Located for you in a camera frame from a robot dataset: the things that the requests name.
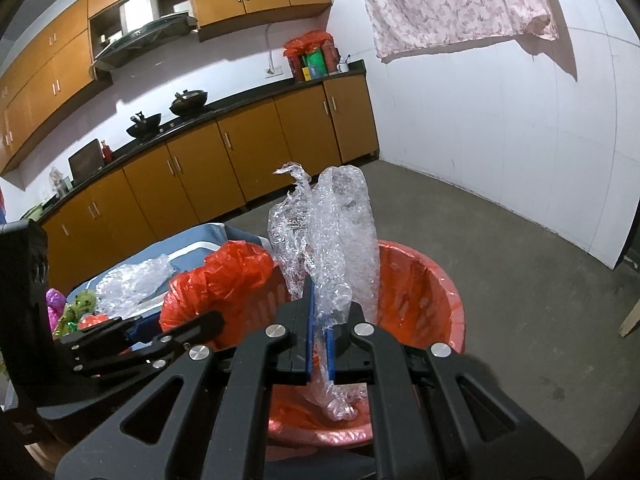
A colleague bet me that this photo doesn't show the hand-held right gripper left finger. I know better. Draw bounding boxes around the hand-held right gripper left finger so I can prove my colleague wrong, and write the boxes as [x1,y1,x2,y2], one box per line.
[54,277,317,480]

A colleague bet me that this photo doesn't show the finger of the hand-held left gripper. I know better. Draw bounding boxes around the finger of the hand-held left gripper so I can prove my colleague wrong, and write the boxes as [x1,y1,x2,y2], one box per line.
[54,316,166,356]
[72,310,226,378]

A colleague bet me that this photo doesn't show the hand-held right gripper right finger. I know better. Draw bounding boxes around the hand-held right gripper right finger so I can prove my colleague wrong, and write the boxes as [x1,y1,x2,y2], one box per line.
[325,302,587,480]

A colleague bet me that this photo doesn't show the green plastic bag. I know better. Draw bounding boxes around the green plastic bag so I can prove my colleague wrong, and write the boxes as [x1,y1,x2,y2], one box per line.
[62,290,97,333]

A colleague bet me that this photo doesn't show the red plastic bin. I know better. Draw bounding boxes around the red plastic bin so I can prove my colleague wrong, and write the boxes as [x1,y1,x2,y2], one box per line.
[215,240,467,450]

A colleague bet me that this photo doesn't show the clear bubble wrap sheet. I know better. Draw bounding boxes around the clear bubble wrap sheet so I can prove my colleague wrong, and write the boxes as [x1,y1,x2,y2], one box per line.
[267,161,382,422]

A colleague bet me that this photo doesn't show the magenta plastic bag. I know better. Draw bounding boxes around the magenta plastic bag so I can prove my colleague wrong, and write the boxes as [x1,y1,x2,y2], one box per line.
[46,287,67,333]

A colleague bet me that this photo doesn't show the clear plastic bag on table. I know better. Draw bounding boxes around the clear plastic bag on table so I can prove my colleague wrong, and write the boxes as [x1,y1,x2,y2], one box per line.
[95,255,175,318]

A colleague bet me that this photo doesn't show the blue striped bed sheet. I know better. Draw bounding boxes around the blue striped bed sheet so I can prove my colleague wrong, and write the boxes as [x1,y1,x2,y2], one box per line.
[65,222,273,341]

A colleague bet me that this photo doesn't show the glass jar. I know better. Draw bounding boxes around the glass jar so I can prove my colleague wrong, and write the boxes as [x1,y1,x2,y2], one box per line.
[49,166,70,199]

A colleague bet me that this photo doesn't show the brown cutting board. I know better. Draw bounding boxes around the brown cutting board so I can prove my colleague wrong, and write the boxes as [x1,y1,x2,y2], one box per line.
[68,139,104,184]

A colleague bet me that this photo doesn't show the wooden base cabinets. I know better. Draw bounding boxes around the wooden base cabinets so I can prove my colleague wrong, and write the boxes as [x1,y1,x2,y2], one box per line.
[37,74,380,293]

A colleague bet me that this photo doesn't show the black wok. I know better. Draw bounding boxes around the black wok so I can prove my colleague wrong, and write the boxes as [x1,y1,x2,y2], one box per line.
[126,111,163,140]

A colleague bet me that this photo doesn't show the black pot with lid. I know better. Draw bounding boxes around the black pot with lid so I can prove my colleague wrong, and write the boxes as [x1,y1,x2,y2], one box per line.
[169,89,210,117]

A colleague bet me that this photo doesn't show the green box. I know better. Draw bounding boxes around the green box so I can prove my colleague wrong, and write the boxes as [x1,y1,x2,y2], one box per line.
[306,50,327,80]

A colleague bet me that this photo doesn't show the steel range hood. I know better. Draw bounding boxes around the steel range hood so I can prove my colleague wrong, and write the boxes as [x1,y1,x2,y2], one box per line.
[91,0,198,73]

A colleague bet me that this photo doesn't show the red bag of boxes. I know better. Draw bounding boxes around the red bag of boxes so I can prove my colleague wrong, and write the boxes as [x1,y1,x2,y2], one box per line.
[283,30,342,83]

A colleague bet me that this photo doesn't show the wooden plank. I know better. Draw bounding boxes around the wooden plank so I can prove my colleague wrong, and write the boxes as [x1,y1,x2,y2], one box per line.
[619,297,640,337]

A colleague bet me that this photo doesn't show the pink floral cloth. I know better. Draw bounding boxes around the pink floral cloth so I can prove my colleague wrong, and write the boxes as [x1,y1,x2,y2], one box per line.
[347,0,559,63]

